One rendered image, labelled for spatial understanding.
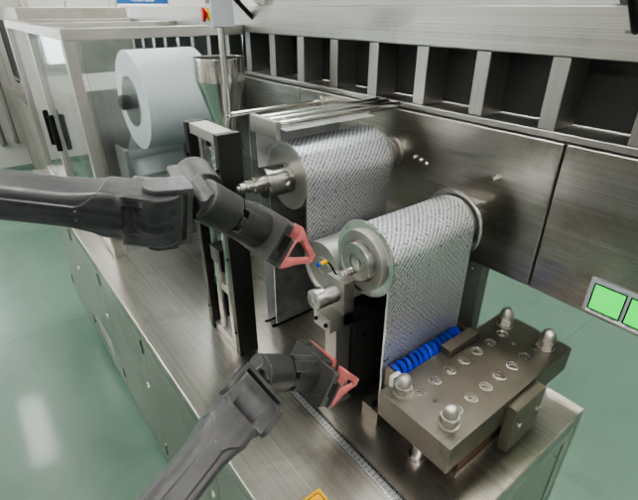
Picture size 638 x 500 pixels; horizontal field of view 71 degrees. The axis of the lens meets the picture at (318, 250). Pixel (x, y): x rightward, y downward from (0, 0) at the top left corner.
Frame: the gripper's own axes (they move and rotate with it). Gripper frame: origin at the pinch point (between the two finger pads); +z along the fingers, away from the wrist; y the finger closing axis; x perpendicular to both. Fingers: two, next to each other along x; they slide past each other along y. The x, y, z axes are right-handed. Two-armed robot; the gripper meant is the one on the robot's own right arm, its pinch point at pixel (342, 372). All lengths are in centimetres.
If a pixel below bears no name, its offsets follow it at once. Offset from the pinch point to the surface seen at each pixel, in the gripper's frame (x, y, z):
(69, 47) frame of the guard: 34, -103, -34
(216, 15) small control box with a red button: 53, -59, -19
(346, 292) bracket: 12.5, -7.1, 0.2
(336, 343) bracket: 1.4, -7.7, 5.0
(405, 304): 14.9, 0.2, 8.3
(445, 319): 13.1, 0.3, 25.3
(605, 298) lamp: 31.0, 23.6, 29.7
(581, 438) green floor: -26, 12, 168
